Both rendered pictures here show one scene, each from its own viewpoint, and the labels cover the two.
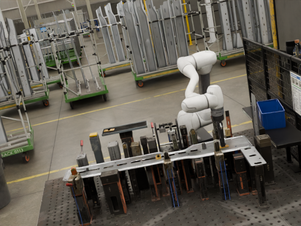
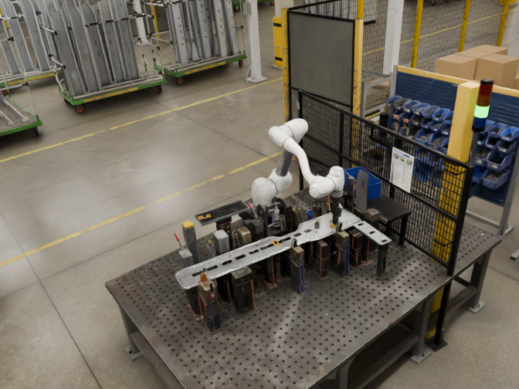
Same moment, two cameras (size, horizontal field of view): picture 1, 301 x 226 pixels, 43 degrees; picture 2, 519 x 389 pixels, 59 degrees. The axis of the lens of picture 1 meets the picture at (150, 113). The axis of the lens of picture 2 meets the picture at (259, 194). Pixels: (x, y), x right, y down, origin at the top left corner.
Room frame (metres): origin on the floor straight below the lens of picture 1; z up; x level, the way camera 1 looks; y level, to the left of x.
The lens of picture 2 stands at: (0.40, 1.32, 2.89)
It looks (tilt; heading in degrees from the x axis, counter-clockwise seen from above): 30 degrees down; 331
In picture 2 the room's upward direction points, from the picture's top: 4 degrees counter-clockwise
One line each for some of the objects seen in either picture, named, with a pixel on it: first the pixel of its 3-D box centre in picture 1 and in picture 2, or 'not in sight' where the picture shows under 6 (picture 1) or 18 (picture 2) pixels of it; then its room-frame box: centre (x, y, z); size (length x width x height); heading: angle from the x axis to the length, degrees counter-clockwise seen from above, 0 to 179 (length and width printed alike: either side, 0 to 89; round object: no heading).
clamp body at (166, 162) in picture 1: (171, 182); (297, 268); (2.41, -0.05, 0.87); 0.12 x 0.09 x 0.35; 178
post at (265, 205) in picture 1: (260, 184); (381, 258); (2.19, -0.60, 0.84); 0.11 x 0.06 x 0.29; 178
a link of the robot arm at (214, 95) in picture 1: (213, 96); (335, 177); (2.52, -0.44, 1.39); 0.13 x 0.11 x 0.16; 102
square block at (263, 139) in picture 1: (265, 160); (371, 231); (2.43, -0.73, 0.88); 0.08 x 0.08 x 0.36; 88
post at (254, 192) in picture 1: (252, 172); (364, 245); (2.37, -0.61, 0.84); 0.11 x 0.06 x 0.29; 178
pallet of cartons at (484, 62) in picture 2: not in sight; (479, 90); (4.57, -4.89, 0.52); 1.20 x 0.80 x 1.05; 94
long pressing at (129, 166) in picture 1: (156, 158); (273, 245); (2.58, 0.03, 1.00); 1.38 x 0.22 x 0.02; 88
